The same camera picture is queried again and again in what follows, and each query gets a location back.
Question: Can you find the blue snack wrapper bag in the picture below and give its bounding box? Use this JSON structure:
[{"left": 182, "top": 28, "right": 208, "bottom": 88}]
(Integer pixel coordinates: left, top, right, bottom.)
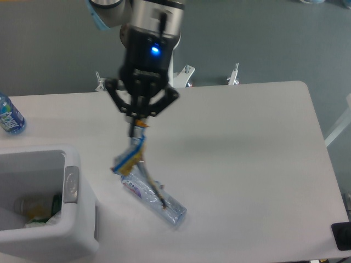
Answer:
[{"left": 110, "top": 120, "right": 168, "bottom": 210}]

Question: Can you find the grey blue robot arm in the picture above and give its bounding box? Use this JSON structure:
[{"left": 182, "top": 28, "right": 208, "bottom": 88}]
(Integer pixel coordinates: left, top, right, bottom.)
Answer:
[{"left": 86, "top": 1, "right": 185, "bottom": 137}]

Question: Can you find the trash inside bin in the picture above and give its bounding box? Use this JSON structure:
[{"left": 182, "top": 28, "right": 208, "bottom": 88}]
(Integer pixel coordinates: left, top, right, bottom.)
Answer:
[{"left": 14, "top": 193, "right": 63, "bottom": 228}]

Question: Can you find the black device at table edge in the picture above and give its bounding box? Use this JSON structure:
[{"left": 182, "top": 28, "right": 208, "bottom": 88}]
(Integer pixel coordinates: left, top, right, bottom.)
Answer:
[{"left": 331, "top": 222, "right": 351, "bottom": 251}]

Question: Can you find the crushed clear plastic bottle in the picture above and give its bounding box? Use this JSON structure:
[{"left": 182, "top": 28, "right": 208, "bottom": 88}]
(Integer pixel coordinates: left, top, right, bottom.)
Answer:
[{"left": 120, "top": 168, "right": 187, "bottom": 227}]

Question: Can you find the white trash can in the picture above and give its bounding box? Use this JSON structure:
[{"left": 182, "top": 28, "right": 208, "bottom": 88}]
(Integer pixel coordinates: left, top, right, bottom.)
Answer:
[{"left": 1, "top": 145, "right": 99, "bottom": 262}]

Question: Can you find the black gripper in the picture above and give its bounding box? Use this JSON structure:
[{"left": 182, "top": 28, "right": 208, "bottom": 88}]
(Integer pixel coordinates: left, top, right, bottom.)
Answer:
[{"left": 105, "top": 27, "right": 180, "bottom": 137}]

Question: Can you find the white frame leg right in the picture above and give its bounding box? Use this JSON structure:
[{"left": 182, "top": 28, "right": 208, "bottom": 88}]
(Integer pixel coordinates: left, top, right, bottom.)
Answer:
[{"left": 324, "top": 94, "right": 350, "bottom": 147}]

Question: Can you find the blue labelled drink bottle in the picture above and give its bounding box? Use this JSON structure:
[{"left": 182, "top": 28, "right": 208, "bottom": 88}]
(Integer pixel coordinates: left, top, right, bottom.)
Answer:
[{"left": 1, "top": 93, "right": 26, "bottom": 134}]

